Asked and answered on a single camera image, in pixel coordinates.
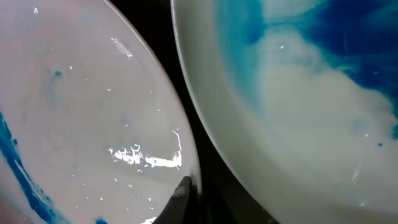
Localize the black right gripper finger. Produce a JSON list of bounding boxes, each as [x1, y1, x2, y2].
[[153, 176, 199, 224]]

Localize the white plate blue blot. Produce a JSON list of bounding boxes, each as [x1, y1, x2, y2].
[[171, 0, 397, 223]]

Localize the white plate blue smear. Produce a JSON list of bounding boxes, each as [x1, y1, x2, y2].
[[1, 0, 201, 223]]

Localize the dark brown serving tray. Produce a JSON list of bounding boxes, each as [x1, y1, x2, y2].
[[111, 0, 276, 223]]

